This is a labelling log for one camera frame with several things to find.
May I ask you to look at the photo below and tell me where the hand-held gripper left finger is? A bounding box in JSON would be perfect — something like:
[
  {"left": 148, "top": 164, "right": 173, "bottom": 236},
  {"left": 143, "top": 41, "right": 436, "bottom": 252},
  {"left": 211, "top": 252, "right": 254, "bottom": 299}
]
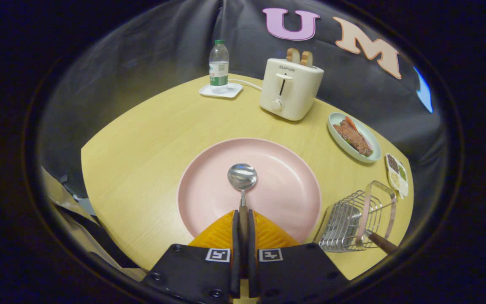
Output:
[{"left": 141, "top": 210, "right": 241, "bottom": 304}]

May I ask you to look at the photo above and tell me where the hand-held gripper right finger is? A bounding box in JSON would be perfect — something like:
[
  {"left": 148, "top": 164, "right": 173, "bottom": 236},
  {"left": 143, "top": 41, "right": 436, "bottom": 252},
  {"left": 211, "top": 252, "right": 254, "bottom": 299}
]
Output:
[{"left": 248, "top": 209, "right": 350, "bottom": 304}]

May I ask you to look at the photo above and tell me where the metal spoon with wooden handle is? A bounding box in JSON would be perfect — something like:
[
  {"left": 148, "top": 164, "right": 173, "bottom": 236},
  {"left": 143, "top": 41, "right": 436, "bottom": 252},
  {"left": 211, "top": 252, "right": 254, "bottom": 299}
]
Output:
[{"left": 227, "top": 163, "right": 258, "bottom": 254}]

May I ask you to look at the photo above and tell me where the metal fork with wooden handle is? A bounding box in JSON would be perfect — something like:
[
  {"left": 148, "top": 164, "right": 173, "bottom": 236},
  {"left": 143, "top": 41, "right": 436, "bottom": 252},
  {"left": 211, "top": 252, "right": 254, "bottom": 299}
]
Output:
[{"left": 367, "top": 231, "right": 399, "bottom": 255}]

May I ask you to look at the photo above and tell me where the pink round plate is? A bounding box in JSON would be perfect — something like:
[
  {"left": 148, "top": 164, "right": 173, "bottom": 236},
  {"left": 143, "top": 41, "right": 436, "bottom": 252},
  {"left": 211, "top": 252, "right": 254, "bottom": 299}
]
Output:
[{"left": 177, "top": 138, "right": 323, "bottom": 244}]

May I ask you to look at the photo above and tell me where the pale green oval plate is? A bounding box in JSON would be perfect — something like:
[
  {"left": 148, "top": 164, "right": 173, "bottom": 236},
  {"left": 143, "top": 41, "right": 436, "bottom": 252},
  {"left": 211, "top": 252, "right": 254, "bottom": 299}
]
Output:
[{"left": 327, "top": 112, "right": 382, "bottom": 164}]

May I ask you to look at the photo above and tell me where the brown steak piece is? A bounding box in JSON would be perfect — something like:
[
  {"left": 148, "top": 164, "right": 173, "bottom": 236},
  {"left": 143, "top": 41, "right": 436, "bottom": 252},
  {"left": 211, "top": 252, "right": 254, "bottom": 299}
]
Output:
[{"left": 333, "top": 119, "right": 373, "bottom": 157}]

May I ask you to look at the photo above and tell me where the white square coaster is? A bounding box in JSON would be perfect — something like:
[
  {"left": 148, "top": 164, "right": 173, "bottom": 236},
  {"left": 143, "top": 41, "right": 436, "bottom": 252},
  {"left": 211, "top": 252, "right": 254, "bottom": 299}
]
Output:
[{"left": 199, "top": 82, "right": 243, "bottom": 99}]

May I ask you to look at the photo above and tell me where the white divided seasoning dish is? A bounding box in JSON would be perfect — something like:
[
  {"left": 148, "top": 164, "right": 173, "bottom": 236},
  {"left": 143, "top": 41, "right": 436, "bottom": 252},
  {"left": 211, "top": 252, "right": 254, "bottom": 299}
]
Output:
[{"left": 385, "top": 153, "right": 409, "bottom": 199}]

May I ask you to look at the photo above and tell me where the cream white toaster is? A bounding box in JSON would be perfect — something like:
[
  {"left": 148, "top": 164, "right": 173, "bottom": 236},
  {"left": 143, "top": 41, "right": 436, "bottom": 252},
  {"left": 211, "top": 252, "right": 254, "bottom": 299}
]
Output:
[{"left": 259, "top": 58, "right": 324, "bottom": 122}]

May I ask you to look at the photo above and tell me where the person's beige clothing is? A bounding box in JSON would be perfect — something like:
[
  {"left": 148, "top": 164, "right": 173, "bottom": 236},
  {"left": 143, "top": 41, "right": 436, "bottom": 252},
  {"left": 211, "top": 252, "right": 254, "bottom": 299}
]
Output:
[{"left": 40, "top": 167, "right": 147, "bottom": 281}]

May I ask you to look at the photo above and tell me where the clear water bottle green cap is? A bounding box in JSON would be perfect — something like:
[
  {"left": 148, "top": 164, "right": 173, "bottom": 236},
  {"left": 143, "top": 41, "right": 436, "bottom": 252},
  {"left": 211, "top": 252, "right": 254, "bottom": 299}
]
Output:
[{"left": 208, "top": 39, "right": 230, "bottom": 94}]

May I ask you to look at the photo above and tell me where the metal wire cutlery basket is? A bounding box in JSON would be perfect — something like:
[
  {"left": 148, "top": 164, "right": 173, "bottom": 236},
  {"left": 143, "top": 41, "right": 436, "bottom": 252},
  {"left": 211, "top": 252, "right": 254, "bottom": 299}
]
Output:
[{"left": 313, "top": 181, "right": 397, "bottom": 253}]

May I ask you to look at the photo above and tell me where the white toaster cable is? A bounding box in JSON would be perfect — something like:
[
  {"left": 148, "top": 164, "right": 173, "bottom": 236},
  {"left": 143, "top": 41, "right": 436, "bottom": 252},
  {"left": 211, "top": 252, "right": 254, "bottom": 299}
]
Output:
[{"left": 229, "top": 79, "right": 263, "bottom": 91}]

